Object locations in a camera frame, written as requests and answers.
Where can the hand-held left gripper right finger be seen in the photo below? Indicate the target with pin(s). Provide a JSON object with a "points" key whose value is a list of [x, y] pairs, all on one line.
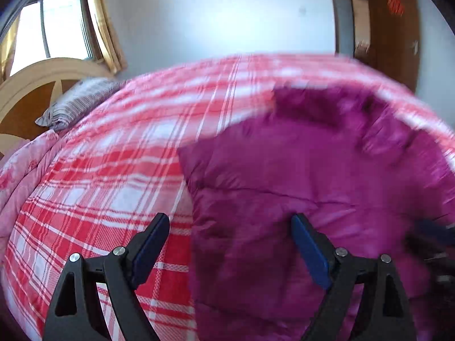
{"points": [[311, 252]]}

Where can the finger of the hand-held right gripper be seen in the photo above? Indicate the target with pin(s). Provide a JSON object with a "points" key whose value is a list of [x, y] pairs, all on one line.
{"points": [[436, 230]]}

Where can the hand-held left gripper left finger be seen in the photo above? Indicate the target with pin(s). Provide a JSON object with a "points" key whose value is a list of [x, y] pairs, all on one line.
{"points": [[151, 245]]}

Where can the magenta down jacket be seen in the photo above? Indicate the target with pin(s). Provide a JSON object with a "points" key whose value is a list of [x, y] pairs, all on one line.
{"points": [[284, 170]]}

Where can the red plaid bedspread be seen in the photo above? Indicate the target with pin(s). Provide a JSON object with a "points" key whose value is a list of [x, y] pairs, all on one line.
{"points": [[124, 149]]}

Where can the pink floral quilt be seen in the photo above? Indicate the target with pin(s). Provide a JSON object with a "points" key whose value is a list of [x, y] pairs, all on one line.
{"points": [[25, 170]]}

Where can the striped pillow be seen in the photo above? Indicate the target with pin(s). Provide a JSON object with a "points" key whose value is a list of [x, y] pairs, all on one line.
{"points": [[78, 101]]}

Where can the brown wooden door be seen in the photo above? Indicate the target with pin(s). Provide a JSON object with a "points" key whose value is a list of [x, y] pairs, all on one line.
{"points": [[391, 39]]}

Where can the wooden headboard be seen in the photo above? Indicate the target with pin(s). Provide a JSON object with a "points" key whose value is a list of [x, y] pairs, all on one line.
{"points": [[32, 88]]}

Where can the yellow curtain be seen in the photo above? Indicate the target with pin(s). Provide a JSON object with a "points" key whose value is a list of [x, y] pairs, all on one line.
{"points": [[106, 35]]}

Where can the red paper door decoration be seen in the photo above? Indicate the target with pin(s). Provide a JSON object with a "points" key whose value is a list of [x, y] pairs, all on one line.
{"points": [[394, 3]]}

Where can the window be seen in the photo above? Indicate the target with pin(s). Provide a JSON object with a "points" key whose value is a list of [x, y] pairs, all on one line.
{"points": [[60, 25]]}

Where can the dark door frame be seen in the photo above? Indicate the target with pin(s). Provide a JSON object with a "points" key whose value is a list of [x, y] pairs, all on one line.
{"points": [[343, 14]]}

